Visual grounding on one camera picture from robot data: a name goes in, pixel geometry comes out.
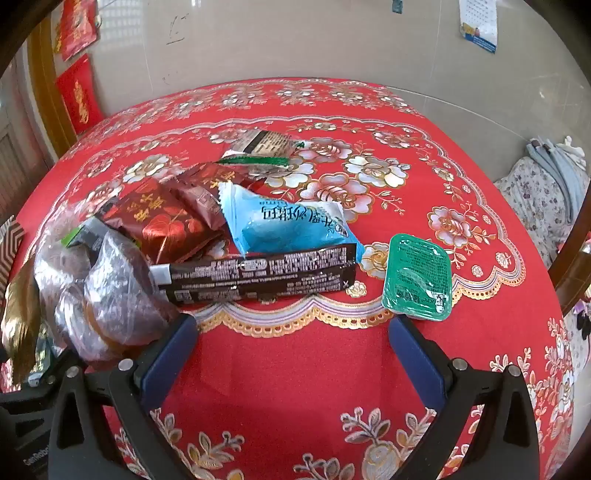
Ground brown striped cardboard box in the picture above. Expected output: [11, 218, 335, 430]
[0, 217, 26, 296]

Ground wall calendar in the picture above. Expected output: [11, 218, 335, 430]
[458, 0, 499, 54]

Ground yellow wooden door frame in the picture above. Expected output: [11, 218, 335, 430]
[25, 18, 79, 158]

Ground clear plastic bag of bread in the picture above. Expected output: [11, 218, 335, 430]
[34, 215, 183, 370]

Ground brown panel door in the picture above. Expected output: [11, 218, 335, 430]
[0, 69, 54, 217]

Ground green sealed sauce cup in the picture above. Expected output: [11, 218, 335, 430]
[382, 233, 452, 321]

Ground long black snack packet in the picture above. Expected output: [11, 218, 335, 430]
[148, 244, 358, 305]

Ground blue snack packet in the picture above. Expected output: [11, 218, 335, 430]
[217, 181, 365, 259]

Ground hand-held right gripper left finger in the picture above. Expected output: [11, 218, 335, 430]
[48, 314, 199, 480]

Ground black green-edged snack packet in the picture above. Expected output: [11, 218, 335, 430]
[65, 217, 109, 250]

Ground red wall poster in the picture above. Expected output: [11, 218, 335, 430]
[55, 54, 105, 134]
[53, 0, 100, 61]

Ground grey-blue folded clothes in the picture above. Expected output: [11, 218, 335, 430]
[526, 136, 591, 222]

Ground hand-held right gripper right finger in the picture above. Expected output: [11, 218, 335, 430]
[388, 315, 541, 480]

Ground clear packet with brown biscuit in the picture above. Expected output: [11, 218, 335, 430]
[219, 130, 301, 168]

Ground red floral tablecloth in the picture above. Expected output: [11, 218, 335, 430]
[0, 76, 578, 480]

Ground dark red snack packet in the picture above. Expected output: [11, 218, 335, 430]
[99, 178, 227, 266]
[178, 161, 252, 232]

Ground gold foil packaging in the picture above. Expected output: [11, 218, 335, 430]
[0, 272, 44, 386]

